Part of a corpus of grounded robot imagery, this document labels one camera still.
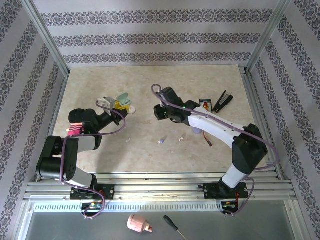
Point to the mint green charging case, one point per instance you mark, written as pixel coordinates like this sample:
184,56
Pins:
124,100

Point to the white round charging case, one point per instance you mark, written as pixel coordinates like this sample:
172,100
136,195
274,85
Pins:
132,110

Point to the white earbud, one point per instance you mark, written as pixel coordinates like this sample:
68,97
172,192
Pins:
128,140
181,139

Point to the purple charging case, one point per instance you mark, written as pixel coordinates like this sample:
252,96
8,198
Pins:
197,131

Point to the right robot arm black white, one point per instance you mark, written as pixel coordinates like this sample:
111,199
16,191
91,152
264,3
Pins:
212,125

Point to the left robot arm black grey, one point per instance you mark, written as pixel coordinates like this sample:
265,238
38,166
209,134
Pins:
50,160

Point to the black battery pack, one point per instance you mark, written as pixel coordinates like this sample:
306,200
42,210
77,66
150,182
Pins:
205,104

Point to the purple earbud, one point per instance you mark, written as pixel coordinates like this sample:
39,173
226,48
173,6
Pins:
161,141

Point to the pink doll with black hat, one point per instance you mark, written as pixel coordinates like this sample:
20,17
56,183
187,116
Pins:
75,116

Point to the black hair clip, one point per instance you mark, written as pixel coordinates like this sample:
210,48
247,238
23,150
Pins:
225,100

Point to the small circuit board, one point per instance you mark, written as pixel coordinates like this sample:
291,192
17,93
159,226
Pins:
93,205
230,205

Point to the pink plastic bottle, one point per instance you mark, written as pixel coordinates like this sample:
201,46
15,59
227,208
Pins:
136,223

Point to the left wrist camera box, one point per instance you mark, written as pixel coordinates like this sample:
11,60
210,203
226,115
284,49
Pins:
108,101

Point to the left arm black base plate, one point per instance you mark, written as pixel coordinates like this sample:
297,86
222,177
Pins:
108,191

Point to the aluminium mounting rail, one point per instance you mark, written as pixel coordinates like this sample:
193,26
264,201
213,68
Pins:
160,190

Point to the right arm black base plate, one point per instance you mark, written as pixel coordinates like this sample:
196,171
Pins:
211,191

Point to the aluminium frame post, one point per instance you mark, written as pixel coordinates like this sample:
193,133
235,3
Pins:
268,35
45,37

